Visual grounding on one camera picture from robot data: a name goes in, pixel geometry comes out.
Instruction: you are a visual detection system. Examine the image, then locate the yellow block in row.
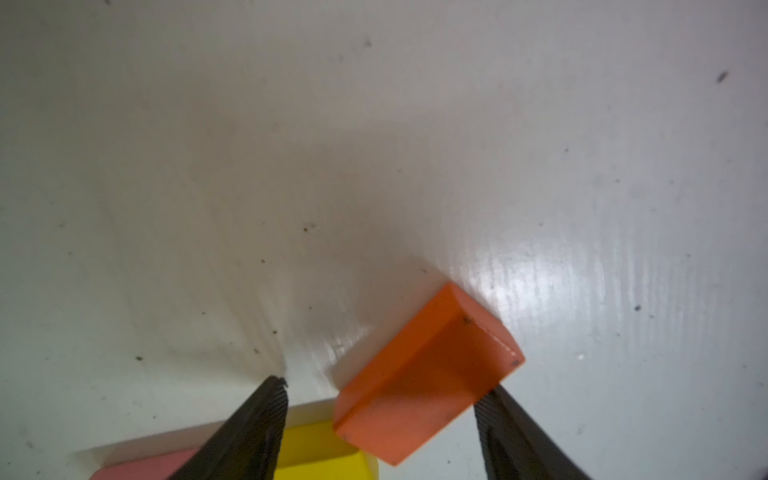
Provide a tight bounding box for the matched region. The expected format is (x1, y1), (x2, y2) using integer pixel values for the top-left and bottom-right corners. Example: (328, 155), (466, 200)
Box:
(274, 421), (379, 480)

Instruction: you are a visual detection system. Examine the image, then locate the pink block in row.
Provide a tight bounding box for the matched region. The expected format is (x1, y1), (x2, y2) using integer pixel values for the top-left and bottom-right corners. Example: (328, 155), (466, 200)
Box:
(90, 449), (198, 480)

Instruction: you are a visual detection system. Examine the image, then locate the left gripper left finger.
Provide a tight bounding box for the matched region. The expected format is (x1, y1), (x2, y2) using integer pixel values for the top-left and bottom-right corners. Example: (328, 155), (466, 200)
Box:
(170, 376), (289, 480)

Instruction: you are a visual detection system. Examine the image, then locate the orange block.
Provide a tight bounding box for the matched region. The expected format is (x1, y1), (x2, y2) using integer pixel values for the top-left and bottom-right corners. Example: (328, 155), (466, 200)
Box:
(333, 282), (525, 466)

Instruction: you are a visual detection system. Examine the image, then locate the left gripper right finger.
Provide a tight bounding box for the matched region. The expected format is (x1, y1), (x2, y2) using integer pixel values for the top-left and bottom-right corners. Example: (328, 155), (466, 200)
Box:
(474, 385), (590, 480)

